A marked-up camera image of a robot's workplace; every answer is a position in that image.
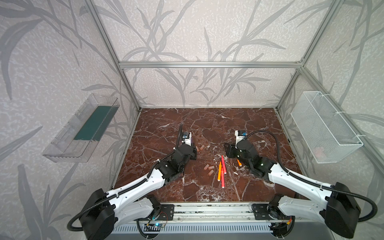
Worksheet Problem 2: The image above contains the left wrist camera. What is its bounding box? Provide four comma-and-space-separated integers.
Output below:
182, 132, 193, 147

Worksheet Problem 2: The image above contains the white wire mesh basket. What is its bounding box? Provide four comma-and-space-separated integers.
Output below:
291, 91, 364, 164

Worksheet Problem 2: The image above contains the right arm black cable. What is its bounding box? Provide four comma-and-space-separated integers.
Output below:
244, 129, 379, 223

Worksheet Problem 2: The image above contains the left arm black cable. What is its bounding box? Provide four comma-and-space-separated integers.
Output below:
66, 123, 184, 232

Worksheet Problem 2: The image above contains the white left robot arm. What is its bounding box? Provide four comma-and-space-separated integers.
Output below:
67, 144, 198, 240

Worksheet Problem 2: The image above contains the aluminium cage frame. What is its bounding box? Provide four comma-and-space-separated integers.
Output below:
84, 1, 378, 216

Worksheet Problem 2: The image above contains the pink highlighter pen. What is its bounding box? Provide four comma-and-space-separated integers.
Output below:
221, 156, 227, 175
221, 170, 225, 189

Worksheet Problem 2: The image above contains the pink highlighter pen upper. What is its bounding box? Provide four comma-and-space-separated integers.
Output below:
221, 156, 227, 175

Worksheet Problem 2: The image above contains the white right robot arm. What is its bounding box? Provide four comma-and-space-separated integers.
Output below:
224, 139, 362, 239

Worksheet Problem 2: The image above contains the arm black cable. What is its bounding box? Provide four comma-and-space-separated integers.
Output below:
244, 129, 379, 223
66, 123, 184, 232

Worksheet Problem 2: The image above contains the yellow-orange highlighter pen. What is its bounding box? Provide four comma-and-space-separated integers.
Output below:
217, 162, 222, 182

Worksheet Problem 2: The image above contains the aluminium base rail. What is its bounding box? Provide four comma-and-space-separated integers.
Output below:
106, 199, 315, 240

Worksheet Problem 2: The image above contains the clear plastic wall tray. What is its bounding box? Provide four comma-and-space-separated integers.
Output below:
42, 94, 120, 163

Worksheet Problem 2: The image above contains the pink highlighter pen lower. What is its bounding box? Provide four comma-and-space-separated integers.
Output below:
221, 170, 225, 189

